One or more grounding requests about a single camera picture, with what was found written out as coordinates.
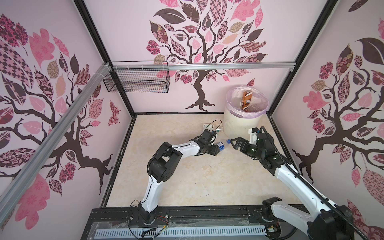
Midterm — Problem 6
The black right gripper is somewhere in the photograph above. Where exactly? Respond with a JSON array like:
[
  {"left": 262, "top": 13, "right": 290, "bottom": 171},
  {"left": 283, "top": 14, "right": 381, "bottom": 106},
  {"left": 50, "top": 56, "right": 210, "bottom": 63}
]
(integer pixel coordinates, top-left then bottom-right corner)
[{"left": 229, "top": 137, "right": 264, "bottom": 161}]

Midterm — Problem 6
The yellow cap blue label bottle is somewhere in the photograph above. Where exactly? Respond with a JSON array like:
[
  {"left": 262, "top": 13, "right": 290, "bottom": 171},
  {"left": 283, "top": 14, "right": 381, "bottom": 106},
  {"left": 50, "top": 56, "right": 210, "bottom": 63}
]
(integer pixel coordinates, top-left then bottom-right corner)
[{"left": 216, "top": 140, "right": 232, "bottom": 152}]

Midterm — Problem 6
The brown Nescafe bottle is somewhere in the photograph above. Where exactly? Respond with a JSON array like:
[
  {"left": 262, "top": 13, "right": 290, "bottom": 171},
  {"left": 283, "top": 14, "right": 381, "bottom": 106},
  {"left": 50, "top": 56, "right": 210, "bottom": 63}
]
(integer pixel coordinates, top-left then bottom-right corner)
[{"left": 241, "top": 90, "right": 253, "bottom": 112}]

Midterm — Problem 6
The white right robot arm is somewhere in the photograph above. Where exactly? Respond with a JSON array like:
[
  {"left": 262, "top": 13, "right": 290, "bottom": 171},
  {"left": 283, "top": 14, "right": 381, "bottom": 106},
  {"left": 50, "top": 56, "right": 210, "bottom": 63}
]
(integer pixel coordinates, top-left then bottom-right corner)
[{"left": 227, "top": 132, "right": 355, "bottom": 240}]

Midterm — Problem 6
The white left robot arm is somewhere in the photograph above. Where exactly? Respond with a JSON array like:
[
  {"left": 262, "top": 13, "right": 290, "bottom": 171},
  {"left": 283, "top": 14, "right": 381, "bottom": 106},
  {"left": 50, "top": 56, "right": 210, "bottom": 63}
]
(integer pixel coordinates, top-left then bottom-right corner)
[{"left": 138, "top": 130, "right": 220, "bottom": 225}]

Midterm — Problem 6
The white waste bin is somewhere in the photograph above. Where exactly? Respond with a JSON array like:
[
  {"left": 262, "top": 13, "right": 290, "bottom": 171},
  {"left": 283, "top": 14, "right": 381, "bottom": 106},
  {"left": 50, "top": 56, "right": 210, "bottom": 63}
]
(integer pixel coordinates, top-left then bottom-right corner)
[{"left": 222, "top": 86, "right": 270, "bottom": 139}]

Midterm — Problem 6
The purple bin liner bag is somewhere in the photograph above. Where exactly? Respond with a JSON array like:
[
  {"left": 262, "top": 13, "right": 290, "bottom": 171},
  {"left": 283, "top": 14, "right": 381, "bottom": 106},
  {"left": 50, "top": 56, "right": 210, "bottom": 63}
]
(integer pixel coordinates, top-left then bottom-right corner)
[{"left": 226, "top": 86, "right": 269, "bottom": 119}]

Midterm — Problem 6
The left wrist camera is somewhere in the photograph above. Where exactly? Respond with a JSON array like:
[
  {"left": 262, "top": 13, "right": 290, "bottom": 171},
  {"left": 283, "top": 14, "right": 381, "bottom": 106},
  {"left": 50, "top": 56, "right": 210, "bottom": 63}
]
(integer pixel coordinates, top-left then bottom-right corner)
[{"left": 200, "top": 130, "right": 217, "bottom": 145}]

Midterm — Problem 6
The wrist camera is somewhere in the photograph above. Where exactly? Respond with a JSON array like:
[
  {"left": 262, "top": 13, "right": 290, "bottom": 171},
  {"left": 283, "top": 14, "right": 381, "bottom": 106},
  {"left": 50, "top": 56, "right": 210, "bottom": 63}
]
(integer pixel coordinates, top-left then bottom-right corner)
[
  {"left": 248, "top": 128, "right": 260, "bottom": 145},
  {"left": 200, "top": 130, "right": 217, "bottom": 145}
]

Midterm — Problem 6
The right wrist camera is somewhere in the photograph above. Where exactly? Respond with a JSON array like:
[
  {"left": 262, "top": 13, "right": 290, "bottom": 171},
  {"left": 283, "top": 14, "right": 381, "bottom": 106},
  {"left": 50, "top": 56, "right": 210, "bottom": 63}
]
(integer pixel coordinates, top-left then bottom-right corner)
[{"left": 248, "top": 128, "right": 260, "bottom": 145}]

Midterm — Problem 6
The black corrugated cable right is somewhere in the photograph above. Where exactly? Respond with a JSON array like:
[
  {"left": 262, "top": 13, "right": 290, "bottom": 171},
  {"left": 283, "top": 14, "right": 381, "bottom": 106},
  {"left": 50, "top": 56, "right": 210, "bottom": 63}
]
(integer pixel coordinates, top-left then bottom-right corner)
[{"left": 259, "top": 125, "right": 370, "bottom": 240}]

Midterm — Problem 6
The black wire basket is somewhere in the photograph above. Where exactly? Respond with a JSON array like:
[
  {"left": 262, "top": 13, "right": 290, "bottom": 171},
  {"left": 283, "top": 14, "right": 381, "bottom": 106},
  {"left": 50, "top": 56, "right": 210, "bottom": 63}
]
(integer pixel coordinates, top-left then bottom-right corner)
[{"left": 104, "top": 60, "right": 171, "bottom": 93}]

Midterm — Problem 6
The white slotted cable duct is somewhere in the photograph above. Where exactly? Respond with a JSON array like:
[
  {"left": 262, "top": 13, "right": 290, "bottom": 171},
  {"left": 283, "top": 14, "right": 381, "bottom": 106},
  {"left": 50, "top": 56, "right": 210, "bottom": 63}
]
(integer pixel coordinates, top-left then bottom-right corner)
[{"left": 94, "top": 226, "right": 267, "bottom": 240}]

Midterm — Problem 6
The aluminium rail back wall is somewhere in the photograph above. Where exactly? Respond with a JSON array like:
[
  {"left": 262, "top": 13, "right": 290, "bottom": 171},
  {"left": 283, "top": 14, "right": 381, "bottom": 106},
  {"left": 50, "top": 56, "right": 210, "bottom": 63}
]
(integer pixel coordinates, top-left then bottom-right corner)
[{"left": 113, "top": 62, "right": 296, "bottom": 71}]

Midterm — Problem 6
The aluminium rail wall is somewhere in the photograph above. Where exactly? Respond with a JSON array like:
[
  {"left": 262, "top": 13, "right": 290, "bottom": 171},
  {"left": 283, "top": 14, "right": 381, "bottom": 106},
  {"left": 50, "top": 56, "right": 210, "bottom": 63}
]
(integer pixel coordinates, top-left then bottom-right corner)
[
  {"left": 1, "top": 63, "right": 111, "bottom": 224},
  {"left": 113, "top": 62, "right": 296, "bottom": 71}
]

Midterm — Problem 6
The black base frame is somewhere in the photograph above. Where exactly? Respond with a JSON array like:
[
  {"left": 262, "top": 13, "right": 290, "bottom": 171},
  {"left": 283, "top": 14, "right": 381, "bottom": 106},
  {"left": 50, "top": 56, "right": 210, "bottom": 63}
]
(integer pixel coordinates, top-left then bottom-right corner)
[{"left": 81, "top": 205, "right": 309, "bottom": 240}]

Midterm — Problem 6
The aluminium rail left wall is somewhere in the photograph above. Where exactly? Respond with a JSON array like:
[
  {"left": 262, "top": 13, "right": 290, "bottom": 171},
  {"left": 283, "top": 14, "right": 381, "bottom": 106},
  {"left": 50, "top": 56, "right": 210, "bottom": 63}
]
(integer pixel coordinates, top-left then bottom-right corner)
[{"left": 1, "top": 63, "right": 111, "bottom": 224}]

